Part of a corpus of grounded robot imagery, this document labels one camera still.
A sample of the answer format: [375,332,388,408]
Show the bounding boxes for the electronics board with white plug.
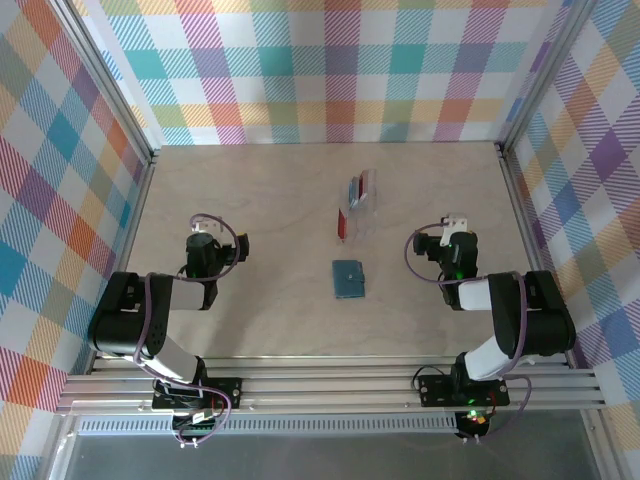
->
[172,409,226,449]

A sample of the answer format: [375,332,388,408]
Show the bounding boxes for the red and pink card stack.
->
[357,169,377,201]

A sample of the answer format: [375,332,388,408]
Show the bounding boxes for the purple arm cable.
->
[133,213,240,449]
[404,223,534,444]

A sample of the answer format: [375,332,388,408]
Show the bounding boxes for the grey slotted cable duct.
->
[77,418,461,436]

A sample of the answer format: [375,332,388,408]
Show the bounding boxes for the aluminium frame post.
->
[47,0,162,169]
[493,0,602,157]

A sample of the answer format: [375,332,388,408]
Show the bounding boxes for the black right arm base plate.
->
[417,373,511,407]

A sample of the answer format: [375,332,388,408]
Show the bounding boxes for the aluminium table side rail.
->
[497,144,576,369]
[87,149,160,375]

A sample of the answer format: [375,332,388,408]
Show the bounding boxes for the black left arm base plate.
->
[151,377,245,412]

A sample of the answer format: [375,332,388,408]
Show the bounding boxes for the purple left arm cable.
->
[133,213,240,449]

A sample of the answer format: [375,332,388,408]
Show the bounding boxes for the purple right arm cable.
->
[404,223,534,444]

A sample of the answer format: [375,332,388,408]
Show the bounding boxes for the teal leather card holder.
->
[332,259,367,300]

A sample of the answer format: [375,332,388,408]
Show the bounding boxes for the grey metal base panel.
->
[47,414,619,480]

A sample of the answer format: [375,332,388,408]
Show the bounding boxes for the electronics board with lit LED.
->
[457,407,494,442]

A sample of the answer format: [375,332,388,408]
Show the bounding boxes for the aluminium cross rail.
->
[55,355,609,415]

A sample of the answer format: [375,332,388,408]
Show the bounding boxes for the clear acrylic card stand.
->
[333,168,379,246]

